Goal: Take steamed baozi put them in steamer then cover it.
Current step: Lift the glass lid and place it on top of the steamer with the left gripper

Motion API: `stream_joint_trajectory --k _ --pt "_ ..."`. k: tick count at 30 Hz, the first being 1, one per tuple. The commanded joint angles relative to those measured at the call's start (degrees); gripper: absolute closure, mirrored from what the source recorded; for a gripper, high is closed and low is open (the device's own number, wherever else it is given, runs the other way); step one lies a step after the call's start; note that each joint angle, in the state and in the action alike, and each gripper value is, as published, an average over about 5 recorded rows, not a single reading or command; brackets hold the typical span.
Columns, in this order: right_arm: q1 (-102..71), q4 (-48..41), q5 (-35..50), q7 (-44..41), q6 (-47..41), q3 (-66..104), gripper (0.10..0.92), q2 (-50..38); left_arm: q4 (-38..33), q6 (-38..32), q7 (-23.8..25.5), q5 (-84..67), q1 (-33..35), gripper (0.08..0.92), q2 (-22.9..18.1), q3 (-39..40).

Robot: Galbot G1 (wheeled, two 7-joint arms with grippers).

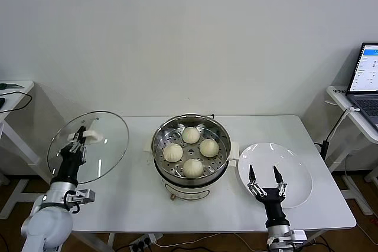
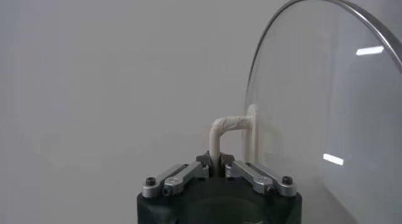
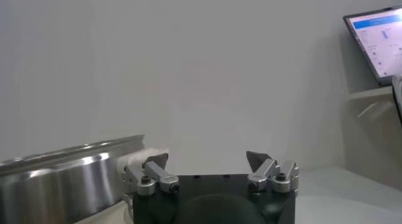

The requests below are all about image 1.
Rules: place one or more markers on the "green and black tool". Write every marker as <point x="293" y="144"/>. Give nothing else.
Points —
<point x="9" y="85"/>

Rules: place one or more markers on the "white side desk with laptop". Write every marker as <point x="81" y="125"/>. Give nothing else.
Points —
<point x="336" y="94"/>

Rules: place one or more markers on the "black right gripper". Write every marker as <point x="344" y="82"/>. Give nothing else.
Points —
<point x="273" y="204"/>

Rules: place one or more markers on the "small black device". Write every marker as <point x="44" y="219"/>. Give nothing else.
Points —
<point x="1" y="103"/>

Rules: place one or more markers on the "steel perforated steamer basket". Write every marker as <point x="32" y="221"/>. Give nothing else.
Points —
<point x="158" y="137"/>

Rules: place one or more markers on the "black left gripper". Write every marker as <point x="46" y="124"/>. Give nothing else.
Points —
<point x="71" y="166"/>

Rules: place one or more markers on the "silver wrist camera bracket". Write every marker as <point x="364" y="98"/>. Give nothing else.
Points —
<point x="298" y="235"/>
<point x="84" y="196"/>

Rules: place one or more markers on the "grey open laptop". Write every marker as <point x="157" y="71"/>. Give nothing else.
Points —
<point x="366" y="66"/>

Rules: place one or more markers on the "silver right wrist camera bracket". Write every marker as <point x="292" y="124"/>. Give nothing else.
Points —
<point x="298" y="235"/>

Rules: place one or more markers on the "white round plate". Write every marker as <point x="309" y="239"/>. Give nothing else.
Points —
<point x="265" y="157"/>

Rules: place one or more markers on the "white steamed baozi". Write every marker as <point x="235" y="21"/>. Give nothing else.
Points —
<point x="172" y="152"/>
<point x="209" y="147"/>
<point x="190" y="134"/>
<point x="193" y="168"/>

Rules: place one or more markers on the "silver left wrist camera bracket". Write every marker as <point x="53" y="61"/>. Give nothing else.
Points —
<point x="84" y="196"/>

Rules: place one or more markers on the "round glass lid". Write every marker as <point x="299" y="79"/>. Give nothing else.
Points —
<point x="109" y="145"/>

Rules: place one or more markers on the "white power strip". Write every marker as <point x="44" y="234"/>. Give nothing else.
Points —
<point x="144" y="240"/>

